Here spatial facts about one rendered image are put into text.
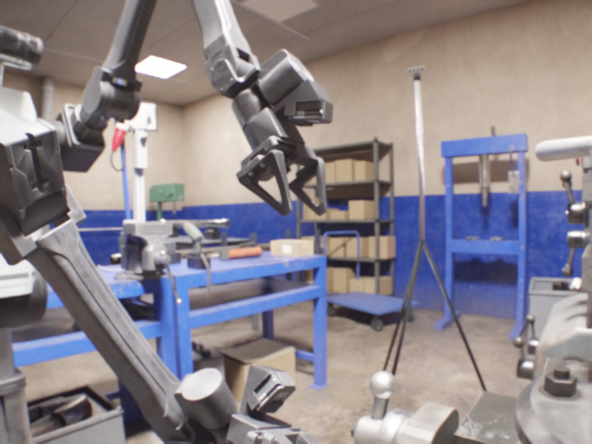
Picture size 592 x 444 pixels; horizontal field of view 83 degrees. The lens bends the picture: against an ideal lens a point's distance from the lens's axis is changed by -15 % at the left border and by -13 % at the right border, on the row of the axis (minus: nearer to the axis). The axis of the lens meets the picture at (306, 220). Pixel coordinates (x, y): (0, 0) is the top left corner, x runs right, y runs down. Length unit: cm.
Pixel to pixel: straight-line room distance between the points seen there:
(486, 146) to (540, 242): 115
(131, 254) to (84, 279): 112
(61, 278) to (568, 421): 53
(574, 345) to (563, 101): 357
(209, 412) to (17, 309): 47
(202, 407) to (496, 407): 36
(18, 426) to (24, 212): 56
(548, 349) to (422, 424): 71
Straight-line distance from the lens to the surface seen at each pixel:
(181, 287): 172
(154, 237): 154
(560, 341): 106
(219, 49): 64
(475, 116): 455
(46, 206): 52
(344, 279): 475
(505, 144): 388
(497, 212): 437
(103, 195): 727
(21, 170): 48
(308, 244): 242
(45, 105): 695
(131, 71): 89
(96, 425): 185
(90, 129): 94
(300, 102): 54
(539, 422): 33
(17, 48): 89
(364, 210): 457
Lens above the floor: 110
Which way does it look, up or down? 1 degrees down
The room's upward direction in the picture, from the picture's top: 1 degrees counter-clockwise
